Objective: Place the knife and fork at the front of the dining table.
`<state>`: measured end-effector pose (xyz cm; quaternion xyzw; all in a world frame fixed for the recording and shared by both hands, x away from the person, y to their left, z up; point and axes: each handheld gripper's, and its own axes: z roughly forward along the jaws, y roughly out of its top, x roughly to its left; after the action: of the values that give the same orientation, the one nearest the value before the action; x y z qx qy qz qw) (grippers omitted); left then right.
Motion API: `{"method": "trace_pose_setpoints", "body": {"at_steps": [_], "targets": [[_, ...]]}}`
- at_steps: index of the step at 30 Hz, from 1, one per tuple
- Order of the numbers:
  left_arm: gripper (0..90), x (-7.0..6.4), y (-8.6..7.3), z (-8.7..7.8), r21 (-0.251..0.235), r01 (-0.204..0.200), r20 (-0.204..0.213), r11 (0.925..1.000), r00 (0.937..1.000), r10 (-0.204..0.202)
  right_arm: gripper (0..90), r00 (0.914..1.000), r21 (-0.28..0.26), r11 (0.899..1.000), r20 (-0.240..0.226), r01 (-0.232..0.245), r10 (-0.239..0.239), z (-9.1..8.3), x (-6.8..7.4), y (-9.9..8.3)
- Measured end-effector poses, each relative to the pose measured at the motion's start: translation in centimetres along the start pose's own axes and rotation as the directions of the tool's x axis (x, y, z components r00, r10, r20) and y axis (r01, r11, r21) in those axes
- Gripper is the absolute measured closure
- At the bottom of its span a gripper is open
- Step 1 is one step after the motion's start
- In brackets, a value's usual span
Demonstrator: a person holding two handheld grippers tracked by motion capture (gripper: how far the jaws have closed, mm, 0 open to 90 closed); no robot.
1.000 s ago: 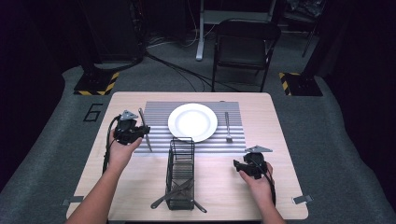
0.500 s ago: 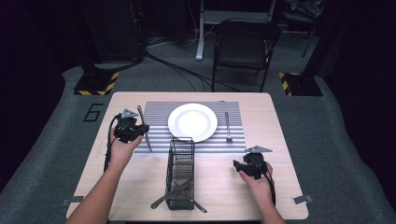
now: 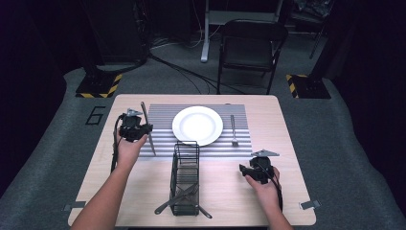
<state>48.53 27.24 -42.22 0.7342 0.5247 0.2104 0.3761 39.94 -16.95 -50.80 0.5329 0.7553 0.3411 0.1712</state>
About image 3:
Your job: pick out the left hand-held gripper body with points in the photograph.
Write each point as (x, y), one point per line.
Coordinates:
(130, 124)

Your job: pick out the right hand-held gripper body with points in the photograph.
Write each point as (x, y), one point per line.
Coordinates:
(263, 167)

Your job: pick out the silver knife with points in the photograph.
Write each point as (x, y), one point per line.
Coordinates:
(149, 140)

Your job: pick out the silver fork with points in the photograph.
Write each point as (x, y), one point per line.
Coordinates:
(234, 131)

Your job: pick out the person's right hand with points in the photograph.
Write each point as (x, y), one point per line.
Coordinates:
(265, 188)

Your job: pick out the person's left hand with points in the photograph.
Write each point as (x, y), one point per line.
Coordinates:
(127, 153)

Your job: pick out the grey striped placemat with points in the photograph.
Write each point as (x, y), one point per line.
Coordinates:
(166, 121)

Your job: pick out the black-yellow striped stand base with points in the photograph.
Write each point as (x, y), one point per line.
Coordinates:
(308, 87)
(97, 86)

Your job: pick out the white plate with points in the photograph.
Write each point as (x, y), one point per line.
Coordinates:
(198, 124)

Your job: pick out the grey tape tab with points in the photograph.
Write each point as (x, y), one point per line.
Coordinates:
(310, 204)
(75, 205)

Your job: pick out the black cabinet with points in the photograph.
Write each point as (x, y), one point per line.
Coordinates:
(118, 28)

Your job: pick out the black folding chair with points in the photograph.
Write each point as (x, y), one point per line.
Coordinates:
(249, 51)

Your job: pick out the white desk frame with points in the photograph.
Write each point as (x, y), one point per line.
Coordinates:
(206, 35)

